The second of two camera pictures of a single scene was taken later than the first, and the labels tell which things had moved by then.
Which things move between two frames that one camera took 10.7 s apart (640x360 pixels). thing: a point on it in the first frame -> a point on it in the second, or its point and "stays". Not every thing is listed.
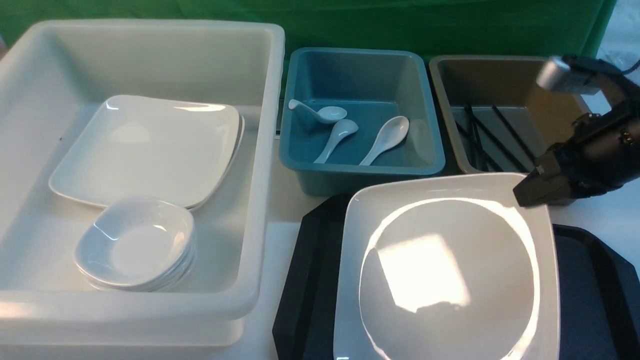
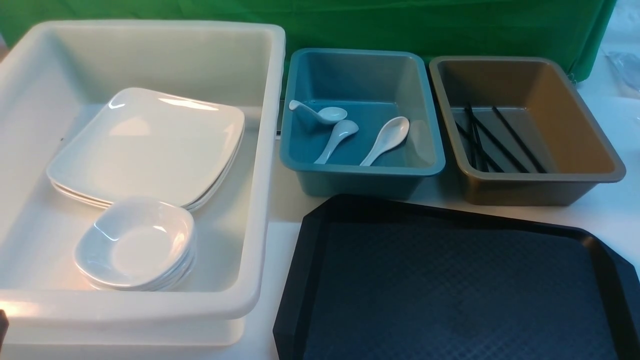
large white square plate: (451, 269) -> (146, 143)
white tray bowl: (135, 251) stays
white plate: (138, 145) stays
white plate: (242, 121) -> (213, 193)
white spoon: (341, 129) stays
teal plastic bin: (352, 116) stays
